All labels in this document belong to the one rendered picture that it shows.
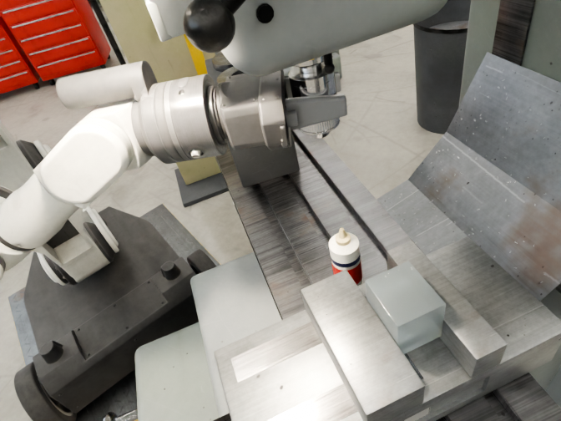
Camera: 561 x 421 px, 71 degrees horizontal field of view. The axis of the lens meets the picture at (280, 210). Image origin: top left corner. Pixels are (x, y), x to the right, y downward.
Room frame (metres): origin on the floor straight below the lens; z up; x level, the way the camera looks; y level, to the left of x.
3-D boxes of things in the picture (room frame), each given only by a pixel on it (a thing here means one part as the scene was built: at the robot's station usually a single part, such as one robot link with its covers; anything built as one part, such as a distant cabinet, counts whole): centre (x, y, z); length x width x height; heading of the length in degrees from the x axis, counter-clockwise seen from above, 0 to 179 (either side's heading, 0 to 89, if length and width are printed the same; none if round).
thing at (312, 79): (0.39, -0.07, 1.26); 0.05 x 0.05 x 0.01
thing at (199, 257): (0.82, 0.27, 0.50); 0.20 x 0.05 x 0.20; 28
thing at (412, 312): (0.21, -0.09, 1.07); 0.06 x 0.05 x 0.06; 10
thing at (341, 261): (0.35, -0.07, 1.01); 0.04 x 0.04 x 0.11
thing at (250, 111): (0.40, 0.02, 1.23); 0.13 x 0.12 x 0.10; 170
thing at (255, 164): (0.74, 0.01, 1.06); 0.22 x 0.12 x 0.20; 3
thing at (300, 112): (0.35, -0.06, 1.24); 0.06 x 0.02 x 0.03; 80
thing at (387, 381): (0.20, -0.04, 1.05); 0.15 x 0.06 x 0.04; 10
